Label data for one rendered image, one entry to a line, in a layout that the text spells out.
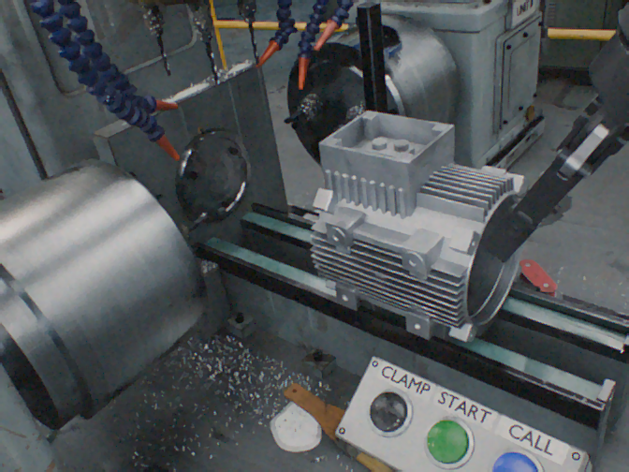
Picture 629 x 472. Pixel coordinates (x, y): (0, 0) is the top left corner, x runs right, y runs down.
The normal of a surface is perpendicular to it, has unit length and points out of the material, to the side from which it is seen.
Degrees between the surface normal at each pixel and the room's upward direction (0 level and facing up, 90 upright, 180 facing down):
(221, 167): 90
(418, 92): 69
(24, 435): 89
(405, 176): 90
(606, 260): 0
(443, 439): 31
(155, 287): 77
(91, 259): 47
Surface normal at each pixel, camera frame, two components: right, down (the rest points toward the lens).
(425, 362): -0.61, 0.50
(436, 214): -0.43, -0.43
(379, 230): -0.13, -0.82
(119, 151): 0.78, 0.26
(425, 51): 0.48, -0.36
